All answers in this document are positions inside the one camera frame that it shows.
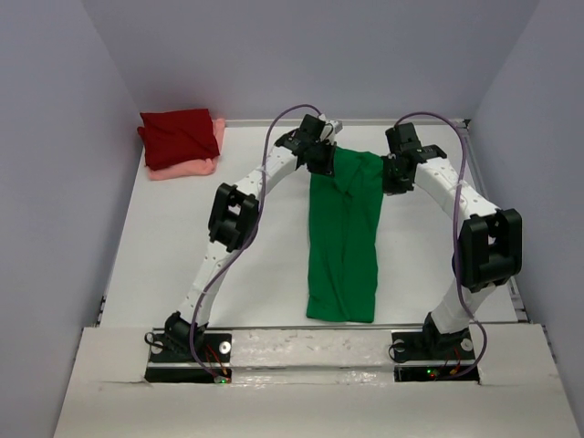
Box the folded dark red t-shirt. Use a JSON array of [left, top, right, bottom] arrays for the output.
[[137, 109, 220, 171]]

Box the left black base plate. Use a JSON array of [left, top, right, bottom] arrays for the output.
[[144, 330, 233, 384]]

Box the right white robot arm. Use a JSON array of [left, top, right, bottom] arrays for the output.
[[382, 123, 523, 358]]

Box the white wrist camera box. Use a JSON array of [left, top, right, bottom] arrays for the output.
[[320, 120, 343, 141]]

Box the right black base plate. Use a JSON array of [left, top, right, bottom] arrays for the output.
[[388, 328, 480, 383]]

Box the green t-shirt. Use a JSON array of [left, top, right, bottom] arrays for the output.
[[306, 149, 383, 323]]

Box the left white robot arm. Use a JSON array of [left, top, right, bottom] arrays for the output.
[[162, 114, 342, 360]]

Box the white front cover board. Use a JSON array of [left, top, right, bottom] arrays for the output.
[[56, 325, 579, 437]]

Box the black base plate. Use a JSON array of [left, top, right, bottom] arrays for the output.
[[388, 328, 480, 383], [144, 330, 233, 384]]

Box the folded pink t-shirt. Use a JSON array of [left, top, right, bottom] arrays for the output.
[[147, 119, 226, 181]]

